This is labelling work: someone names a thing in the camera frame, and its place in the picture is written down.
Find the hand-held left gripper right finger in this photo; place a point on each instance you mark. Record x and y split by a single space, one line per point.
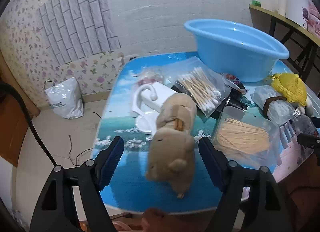
212 164

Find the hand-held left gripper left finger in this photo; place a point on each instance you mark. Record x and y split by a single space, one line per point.
110 164

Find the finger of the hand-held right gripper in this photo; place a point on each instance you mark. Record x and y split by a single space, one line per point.
308 140

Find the clear toothpick box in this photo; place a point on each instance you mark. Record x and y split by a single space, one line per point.
240 137

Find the beige plush dog toy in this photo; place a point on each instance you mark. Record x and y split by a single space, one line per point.
172 147

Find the white plastic hook holder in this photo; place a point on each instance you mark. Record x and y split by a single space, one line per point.
142 119

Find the white rabbit plush yellow mesh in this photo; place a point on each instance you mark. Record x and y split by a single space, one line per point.
290 87

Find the light blue plastic basin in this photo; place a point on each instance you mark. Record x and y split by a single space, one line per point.
225 54

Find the blue scenery printed desktop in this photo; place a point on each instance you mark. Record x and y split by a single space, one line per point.
133 172

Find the clear plastic bottle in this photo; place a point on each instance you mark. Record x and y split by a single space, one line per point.
303 124

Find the clear box of floss picks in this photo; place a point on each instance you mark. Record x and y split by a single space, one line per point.
277 107

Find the brown elastic band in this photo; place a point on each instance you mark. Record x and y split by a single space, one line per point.
268 103

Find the clear bag of cotton swabs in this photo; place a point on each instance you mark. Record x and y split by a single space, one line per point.
197 87

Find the white plastic shopping bag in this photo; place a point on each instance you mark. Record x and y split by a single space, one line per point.
65 99

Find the dark patterned snack packet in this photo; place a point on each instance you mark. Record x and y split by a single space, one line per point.
233 81

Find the small clear bag pink items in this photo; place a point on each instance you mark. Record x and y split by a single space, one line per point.
150 77

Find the wooden door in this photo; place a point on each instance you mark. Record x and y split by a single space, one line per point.
12 127

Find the pink cartoon box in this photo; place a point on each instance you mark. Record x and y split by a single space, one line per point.
312 22

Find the wooden side table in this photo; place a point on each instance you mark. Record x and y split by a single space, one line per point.
275 14

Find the small green box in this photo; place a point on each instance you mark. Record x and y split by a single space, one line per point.
256 3

